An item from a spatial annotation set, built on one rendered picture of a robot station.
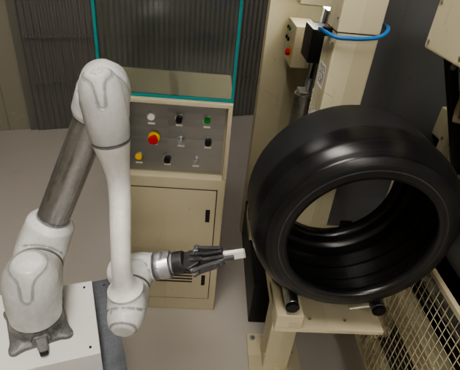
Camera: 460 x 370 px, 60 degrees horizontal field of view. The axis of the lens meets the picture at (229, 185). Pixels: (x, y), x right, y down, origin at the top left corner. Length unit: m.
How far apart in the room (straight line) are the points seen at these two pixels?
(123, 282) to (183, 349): 1.17
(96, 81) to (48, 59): 3.25
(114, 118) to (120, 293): 0.48
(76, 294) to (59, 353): 0.24
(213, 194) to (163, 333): 0.86
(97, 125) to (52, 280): 0.50
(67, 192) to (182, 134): 0.66
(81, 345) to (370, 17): 1.31
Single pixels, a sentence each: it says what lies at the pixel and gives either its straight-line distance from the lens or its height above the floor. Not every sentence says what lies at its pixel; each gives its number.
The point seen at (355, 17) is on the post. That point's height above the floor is 1.70.
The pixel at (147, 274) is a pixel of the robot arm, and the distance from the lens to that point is 1.29.
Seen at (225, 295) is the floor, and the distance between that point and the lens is 2.52.
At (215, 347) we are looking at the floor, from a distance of 2.29.
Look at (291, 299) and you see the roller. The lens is 1.31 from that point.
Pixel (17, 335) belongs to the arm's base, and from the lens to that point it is 1.42.
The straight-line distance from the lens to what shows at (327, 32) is 1.27.
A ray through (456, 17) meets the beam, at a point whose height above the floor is 1.74.
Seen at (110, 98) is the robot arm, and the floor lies 1.52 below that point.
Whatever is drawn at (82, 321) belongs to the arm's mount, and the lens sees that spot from 1.47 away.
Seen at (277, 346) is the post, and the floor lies 0.19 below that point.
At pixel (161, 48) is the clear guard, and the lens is 1.64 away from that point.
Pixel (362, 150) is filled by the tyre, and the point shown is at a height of 1.46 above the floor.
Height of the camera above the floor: 1.88
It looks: 33 degrees down
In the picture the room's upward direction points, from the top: 6 degrees clockwise
